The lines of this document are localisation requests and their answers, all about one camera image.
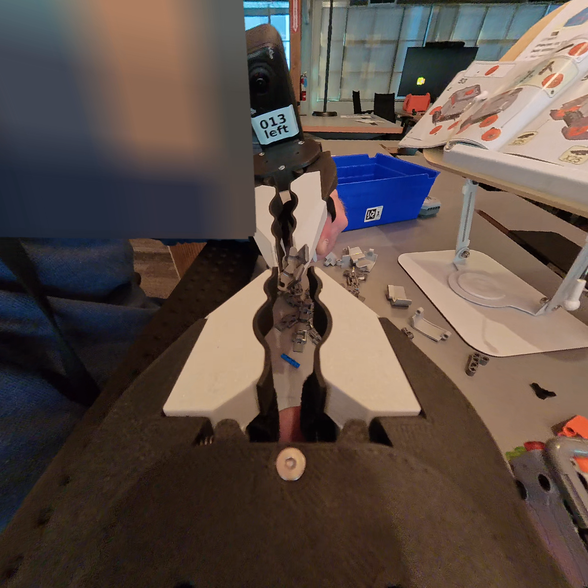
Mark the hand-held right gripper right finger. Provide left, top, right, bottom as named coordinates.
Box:
left=313, top=269, right=423, bottom=423

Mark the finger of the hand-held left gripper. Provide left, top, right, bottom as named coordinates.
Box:
left=253, top=184, right=285, bottom=273
left=290, top=178, right=330, bottom=273

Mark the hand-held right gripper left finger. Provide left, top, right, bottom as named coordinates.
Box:
left=163, top=267, right=278, bottom=423

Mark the blue plastic bin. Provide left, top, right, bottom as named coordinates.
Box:
left=331, top=152, right=440, bottom=230

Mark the pile of dark grey connectors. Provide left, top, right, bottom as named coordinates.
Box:
left=274, top=292, right=322, bottom=348

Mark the black grey toy robot vehicle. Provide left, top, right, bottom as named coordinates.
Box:
left=506, top=434, right=588, bottom=561

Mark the person's left hand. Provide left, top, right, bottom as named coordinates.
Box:
left=317, top=189, right=350, bottom=258

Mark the pile of light grey pieces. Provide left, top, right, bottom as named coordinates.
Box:
left=322, top=244, right=379, bottom=299

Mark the light grey angled toy piece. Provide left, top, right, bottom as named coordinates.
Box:
left=409, top=308, right=453, bottom=343

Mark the black dimpled mat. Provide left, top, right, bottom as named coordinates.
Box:
left=0, top=241, right=262, bottom=552

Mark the background wooden table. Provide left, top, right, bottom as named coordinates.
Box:
left=302, top=112, right=405, bottom=138

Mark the wooden book stand white base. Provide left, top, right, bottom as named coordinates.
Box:
left=397, top=138, right=588, bottom=357

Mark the black monitor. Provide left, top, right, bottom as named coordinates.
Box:
left=395, top=44, right=480, bottom=100

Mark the printed instruction manual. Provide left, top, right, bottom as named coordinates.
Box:
left=403, top=37, right=588, bottom=171

